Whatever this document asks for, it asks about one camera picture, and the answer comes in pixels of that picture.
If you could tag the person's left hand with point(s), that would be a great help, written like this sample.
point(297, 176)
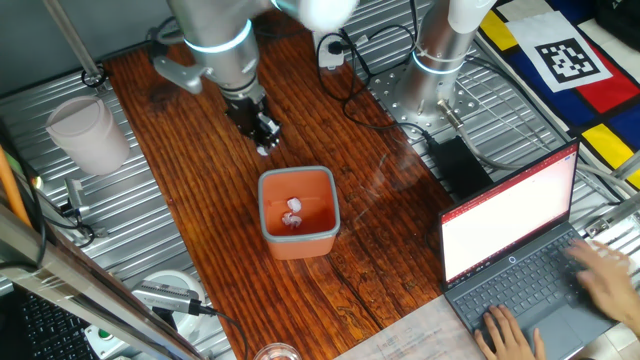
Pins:
point(510, 337)

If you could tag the black power adapter box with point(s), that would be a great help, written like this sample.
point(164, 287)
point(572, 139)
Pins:
point(460, 167)

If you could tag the silver ribbed camera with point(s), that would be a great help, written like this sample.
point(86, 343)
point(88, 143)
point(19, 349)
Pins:
point(165, 297)

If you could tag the orange wooden stick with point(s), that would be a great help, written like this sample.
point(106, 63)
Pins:
point(11, 190)

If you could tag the white paper ball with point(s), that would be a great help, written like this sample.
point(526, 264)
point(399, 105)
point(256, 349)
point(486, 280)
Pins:
point(294, 204)
point(291, 220)
point(262, 149)

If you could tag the black keyboard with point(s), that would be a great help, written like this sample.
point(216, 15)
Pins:
point(55, 330)

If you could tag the brown wood grain board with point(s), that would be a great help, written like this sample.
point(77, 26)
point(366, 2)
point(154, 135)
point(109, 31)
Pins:
point(200, 225)

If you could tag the pale pink lidded bin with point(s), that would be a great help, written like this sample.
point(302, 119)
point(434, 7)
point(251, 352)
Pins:
point(90, 140)

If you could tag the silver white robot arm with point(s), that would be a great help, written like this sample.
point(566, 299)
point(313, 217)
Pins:
point(220, 30)

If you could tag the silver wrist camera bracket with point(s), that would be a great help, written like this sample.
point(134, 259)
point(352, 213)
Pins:
point(180, 75)

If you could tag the grey laptop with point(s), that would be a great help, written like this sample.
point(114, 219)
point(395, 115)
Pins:
point(505, 215)

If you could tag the white paper marker tag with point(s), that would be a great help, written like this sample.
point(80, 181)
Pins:
point(567, 57)

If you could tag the white round device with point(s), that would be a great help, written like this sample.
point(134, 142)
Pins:
point(175, 277)

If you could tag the black bag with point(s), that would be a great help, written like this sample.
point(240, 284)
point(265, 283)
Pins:
point(620, 20)

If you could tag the white power strip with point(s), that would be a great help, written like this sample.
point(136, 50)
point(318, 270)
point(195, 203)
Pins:
point(327, 59)

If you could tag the silver metal pole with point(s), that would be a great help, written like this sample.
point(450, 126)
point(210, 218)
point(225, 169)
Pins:
point(70, 35)

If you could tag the aluminium frame beam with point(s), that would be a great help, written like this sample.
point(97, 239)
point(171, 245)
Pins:
point(75, 280)

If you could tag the green button control box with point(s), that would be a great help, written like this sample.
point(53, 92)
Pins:
point(103, 334)

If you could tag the clear drinking glass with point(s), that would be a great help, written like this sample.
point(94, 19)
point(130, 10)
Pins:
point(276, 352)

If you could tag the orange square trash can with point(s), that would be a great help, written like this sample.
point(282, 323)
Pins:
point(300, 245)

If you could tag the person's right hand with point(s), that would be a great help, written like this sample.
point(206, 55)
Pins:
point(612, 282)

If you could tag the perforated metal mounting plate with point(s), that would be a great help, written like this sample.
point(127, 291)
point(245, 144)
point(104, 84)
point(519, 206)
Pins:
point(395, 97)

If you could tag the silver clamp with black knob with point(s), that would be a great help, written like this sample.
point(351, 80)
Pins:
point(75, 197)

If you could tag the colourful block pattern mat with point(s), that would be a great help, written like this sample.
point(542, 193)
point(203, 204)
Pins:
point(605, 100)

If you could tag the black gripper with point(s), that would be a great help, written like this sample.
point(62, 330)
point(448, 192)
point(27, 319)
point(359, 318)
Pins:
point(246, 112)

